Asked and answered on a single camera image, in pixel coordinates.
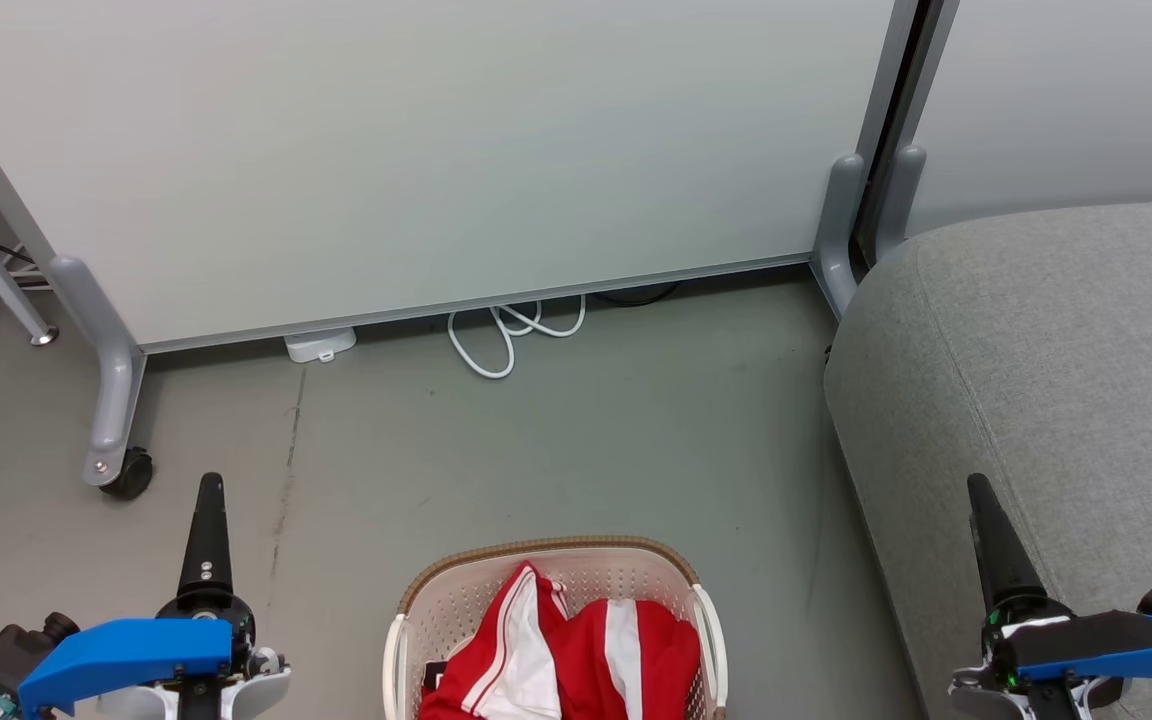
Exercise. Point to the small white partition panel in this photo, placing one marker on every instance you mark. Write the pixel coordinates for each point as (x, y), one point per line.
(1066, 100)

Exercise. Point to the black caster wheel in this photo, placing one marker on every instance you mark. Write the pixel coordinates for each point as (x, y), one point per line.
(131, 475)

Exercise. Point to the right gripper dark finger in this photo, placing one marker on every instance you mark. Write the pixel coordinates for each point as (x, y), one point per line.
(1001, 555)

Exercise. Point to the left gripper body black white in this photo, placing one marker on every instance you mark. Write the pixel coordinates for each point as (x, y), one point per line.
(206, 605)

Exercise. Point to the grey fabric sofa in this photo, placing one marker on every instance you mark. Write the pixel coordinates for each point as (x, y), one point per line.
(1056, 400)

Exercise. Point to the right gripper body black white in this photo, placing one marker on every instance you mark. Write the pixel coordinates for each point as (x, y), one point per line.
(1001, 640)

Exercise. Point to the red garment thin white stripes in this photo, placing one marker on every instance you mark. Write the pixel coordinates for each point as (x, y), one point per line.
(496, 660)

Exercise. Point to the white power adapter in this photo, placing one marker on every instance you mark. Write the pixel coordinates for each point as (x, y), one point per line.
(319, 344)

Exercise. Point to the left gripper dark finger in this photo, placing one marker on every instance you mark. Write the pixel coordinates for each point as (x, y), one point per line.
(208, 540)

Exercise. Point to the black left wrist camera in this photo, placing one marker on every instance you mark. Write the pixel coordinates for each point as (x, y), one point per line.
(11, 650)

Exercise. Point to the grey partition leg with caster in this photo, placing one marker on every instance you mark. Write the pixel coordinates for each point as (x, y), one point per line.
(114, 380)

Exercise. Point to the blue left camera mount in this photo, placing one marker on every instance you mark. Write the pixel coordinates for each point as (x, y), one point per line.
(126, 650)

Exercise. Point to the red garment wide white stripe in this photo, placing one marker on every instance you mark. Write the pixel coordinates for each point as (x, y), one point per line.
(651, 660)

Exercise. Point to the large white partition panel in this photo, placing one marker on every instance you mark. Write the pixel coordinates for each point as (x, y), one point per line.
(436, 150)

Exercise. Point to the cream perforated laundry basket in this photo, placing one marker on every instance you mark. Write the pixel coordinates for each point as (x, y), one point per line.
(466, 590)

